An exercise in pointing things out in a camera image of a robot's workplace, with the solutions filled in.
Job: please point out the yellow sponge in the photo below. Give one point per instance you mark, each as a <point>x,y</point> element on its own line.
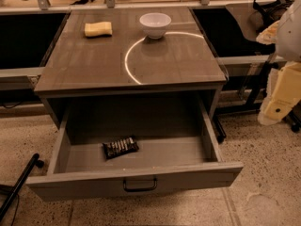
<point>98,29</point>

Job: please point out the black floor stand leg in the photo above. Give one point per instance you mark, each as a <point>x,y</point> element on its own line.
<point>11,192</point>

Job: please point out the black drawer handle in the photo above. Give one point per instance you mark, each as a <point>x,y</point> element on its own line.
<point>133,186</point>

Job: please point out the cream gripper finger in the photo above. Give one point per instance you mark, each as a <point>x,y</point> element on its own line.
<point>283,93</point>

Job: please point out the black table leg foot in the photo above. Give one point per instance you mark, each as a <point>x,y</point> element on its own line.
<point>221,135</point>

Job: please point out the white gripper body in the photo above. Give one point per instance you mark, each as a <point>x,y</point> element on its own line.
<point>290,37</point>

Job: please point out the white bowl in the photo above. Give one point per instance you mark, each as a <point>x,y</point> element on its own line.
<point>155,24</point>

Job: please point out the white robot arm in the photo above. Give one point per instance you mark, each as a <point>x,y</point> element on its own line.
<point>288,46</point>

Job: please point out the grey cabinet with counter top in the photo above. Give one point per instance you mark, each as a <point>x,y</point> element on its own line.
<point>127,61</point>

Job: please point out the grey top drawer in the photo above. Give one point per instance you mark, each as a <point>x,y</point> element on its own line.
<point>176,141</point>

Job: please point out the black rxbar chocolate wrapper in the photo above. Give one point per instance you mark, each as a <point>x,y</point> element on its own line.
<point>120,147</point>

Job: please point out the black headset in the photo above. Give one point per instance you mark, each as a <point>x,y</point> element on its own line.
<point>269,11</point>

